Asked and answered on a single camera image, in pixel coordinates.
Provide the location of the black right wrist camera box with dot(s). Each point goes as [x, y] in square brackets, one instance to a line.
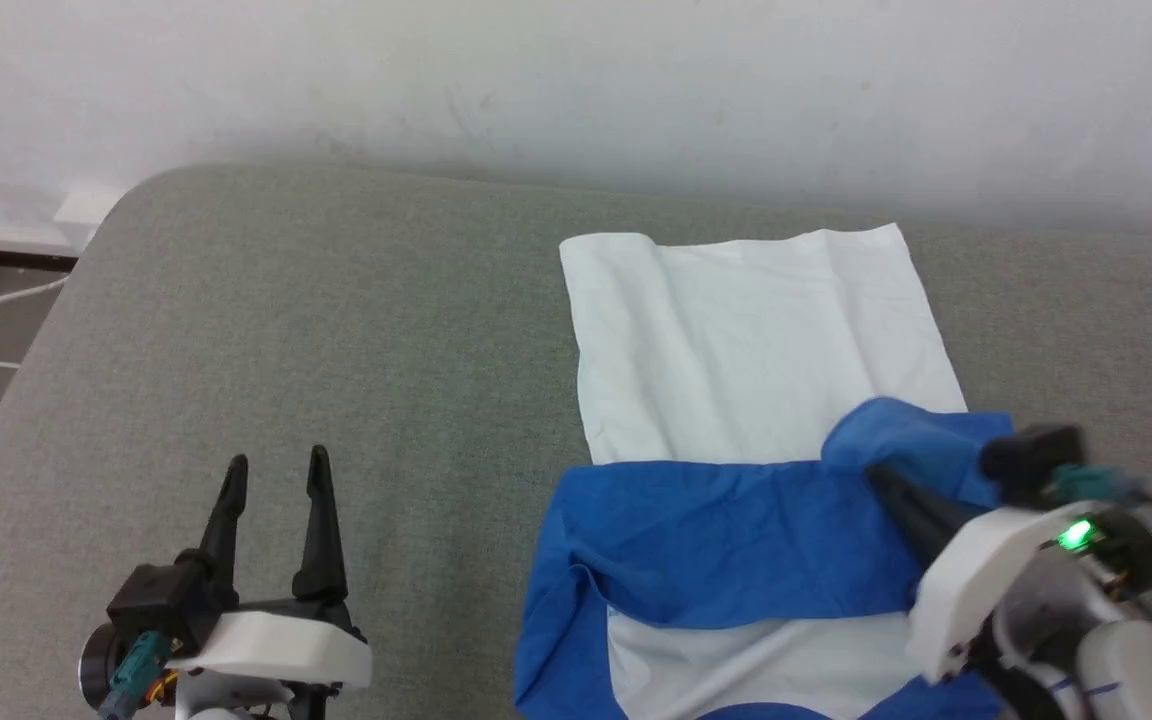
[1031, 460]

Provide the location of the grey fabric sofa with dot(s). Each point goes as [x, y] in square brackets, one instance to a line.
[286, 350]

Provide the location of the white wall box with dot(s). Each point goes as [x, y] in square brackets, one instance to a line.
[86, 205]

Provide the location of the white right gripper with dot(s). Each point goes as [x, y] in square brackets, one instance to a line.
[976, 590]

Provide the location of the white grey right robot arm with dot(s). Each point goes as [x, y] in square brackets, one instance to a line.
[1116, 650]

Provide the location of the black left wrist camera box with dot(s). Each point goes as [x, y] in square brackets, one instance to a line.
[171, 600]

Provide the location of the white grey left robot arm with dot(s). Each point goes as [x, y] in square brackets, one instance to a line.
[116, 670]

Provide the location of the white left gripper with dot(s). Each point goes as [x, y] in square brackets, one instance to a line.
[276, 645]

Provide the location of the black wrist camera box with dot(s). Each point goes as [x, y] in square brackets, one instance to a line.
[171, 600]
[1031, 460]

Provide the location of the white and blue t-shirt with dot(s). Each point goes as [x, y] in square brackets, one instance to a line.
[736, 420]

